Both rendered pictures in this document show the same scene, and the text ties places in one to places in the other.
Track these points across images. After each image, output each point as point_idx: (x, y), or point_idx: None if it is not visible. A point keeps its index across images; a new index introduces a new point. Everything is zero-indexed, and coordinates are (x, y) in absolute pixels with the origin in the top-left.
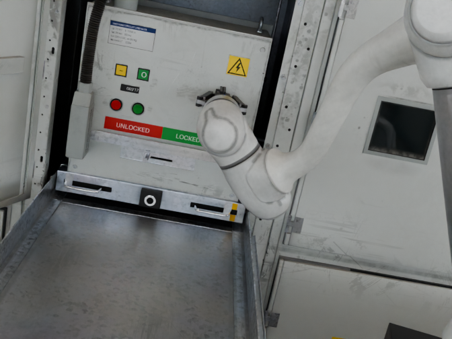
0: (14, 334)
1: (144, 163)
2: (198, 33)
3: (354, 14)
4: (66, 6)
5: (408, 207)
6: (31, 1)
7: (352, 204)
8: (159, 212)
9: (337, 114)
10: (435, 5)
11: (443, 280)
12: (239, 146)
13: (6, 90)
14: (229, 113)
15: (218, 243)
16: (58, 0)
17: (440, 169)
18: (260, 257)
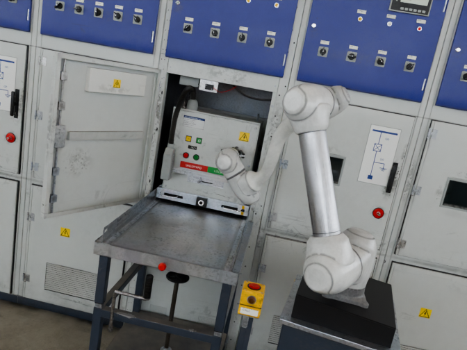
0: (128, 244)
1: (199, 184)
2: (224, 121)
3: None
4: (165, 110)
5: None
6: (148, 105)
7: (301, 206)
8: (206, 210)
9: (274, 152)
10: (290, 100)
11: None
12: (233, 168)
13: (134, 146)
14: (228, 153)
15: (233, 223)
16: (160, 105)
17: (346, 189)
18: (256, 234)
